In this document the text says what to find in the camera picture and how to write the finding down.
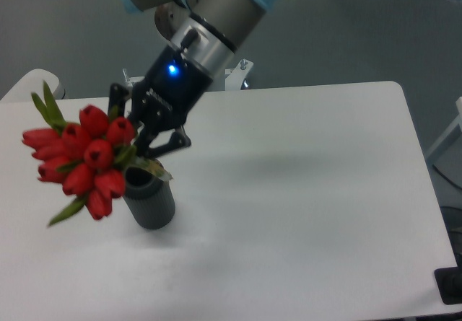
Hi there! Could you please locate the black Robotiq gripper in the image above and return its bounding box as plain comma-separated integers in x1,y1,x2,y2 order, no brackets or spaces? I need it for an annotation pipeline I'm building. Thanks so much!
108,46,212,159

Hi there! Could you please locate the red tulip bouquet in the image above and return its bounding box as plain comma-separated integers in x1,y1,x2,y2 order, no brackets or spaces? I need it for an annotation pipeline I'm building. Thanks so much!
22,82,160,227

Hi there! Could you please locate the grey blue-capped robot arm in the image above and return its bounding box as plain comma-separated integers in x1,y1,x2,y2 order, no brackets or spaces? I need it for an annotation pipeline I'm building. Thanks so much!
121,0,276,159

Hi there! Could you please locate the dark grey ribbed vase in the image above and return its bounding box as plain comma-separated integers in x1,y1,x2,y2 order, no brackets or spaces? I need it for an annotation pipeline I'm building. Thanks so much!
123,161,175,230

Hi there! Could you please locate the white chair backrest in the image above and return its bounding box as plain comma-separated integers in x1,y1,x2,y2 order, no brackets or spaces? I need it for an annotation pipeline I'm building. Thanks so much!
1,69,66,103

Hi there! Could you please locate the black device at table edge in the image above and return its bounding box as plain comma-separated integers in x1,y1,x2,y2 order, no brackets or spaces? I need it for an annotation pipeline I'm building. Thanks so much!
434,267,461,305

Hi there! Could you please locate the white furniture frame right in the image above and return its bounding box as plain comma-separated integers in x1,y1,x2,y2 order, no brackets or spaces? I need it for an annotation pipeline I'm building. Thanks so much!
424,97,461,191

